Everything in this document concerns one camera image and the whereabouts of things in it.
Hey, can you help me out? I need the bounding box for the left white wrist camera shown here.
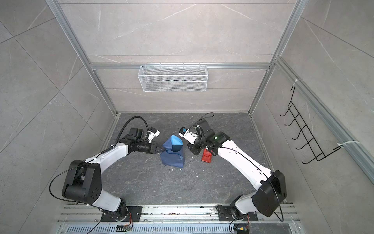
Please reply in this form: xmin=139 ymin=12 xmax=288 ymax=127
xmin=147 ymin=127 xmax=160 ymax=142

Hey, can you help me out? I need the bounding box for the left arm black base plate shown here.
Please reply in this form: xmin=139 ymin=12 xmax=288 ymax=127
xmin=100 ymin=205 xmax=143 ymax=222

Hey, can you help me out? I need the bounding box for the aluminium mounting rail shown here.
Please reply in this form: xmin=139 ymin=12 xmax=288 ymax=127
xmin=52 ymin=203 xmax=305 ymax=234

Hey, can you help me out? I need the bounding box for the black wire hook rack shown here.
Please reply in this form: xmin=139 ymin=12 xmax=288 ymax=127
xmin=279 ymin=87 xmax=343 ymax=165

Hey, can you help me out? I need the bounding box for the white wire mesh basket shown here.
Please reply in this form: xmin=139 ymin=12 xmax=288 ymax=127
xmin=138 ymin=64 xmax=208 ymax=92

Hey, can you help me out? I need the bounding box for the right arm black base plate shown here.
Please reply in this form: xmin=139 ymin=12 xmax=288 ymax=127
xmin=216 ymin=205 xmax=258 ymax=222

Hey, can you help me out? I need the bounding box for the light blue wrapping paper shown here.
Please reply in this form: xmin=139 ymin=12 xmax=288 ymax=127
xmin=160 ymin=135 xmax=185 ymax=168

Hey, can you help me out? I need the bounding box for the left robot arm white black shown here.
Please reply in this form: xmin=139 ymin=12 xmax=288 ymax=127
xmin=62 ymin=128 xmax=164 ymax=221

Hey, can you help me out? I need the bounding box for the red tape dispenser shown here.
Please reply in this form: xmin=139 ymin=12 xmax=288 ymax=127
xmin=201 ymin=149 xmax=212 ymax=163

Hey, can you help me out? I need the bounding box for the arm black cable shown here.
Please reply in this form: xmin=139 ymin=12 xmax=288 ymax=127
xmin=194 ymin=112 xmax=215 ymax=126
xmin=113 ymin=115 xmax=150 ymax=145

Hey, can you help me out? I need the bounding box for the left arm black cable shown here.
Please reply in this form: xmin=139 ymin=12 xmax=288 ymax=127
xmin=113 ymin=115 xmax=150 ymax=145

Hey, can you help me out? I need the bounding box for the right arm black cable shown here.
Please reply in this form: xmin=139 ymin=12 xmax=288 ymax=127
xmin=194 ymin=112 xmax=215 ymax=126

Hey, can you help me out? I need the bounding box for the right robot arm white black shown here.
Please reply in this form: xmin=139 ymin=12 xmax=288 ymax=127
xmin=179 ymin=120 xmax=287 ymax=217

